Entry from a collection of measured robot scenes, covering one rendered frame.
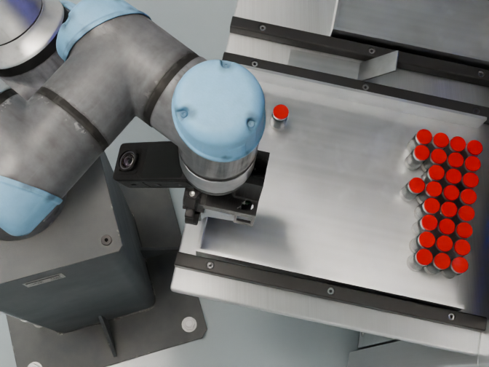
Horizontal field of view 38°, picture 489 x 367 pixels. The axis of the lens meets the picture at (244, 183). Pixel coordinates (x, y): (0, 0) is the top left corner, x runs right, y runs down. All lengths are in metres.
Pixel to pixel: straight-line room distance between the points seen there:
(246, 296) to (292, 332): 0.89
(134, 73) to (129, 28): 0.04
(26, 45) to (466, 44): 0.60
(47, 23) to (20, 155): 0.30
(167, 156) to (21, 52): 0.22
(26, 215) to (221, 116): 0.17
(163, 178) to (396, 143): 0.38
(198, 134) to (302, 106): 0.44
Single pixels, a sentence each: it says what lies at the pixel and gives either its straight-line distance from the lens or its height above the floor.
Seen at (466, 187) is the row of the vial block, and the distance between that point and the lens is 0.96.
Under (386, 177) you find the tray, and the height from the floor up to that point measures 0.88.
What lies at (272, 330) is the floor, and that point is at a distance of 1.81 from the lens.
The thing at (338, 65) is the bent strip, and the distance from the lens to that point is 1.02.
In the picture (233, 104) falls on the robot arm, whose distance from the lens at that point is 0.57.
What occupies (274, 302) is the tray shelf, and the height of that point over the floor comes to 0.88.
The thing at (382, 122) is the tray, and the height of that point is 0.88.
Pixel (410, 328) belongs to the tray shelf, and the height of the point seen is 0.88.
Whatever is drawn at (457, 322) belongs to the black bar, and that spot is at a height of 0.90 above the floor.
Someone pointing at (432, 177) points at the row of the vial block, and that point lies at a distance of 0.95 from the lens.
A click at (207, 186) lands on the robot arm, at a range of 0.68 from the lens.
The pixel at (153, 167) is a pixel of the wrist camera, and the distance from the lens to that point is 0.76.
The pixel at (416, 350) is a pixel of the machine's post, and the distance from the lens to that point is 1.25.
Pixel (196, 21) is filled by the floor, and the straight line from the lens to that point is 2.04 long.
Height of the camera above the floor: 1.79
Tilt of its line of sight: 74 degrees down
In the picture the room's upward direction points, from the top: 11 degrees clockwise
